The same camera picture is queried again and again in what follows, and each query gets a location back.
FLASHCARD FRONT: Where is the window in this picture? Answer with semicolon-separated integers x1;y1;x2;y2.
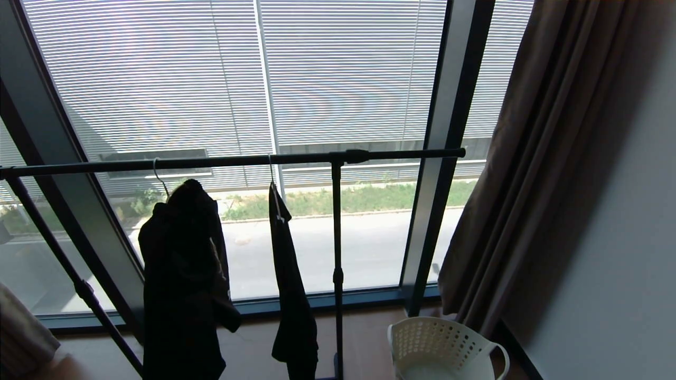
0;0;534;330

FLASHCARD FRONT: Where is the beige curtain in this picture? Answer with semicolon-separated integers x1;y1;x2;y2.
0;282;61;380

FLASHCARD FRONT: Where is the brown curtain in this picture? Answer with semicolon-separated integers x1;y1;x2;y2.
437;0;634;338

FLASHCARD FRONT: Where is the black clothes rack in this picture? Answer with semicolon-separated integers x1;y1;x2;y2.
0;149;466;380

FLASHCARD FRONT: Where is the thin black garment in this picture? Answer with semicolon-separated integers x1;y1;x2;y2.
268;182;319;380

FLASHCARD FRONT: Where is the pink clothes hanger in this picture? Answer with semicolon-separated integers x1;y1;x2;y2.
268;154;286;223
153;157;171;198

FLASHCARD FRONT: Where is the white laundry basket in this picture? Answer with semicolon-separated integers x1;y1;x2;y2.
387;317;511;380

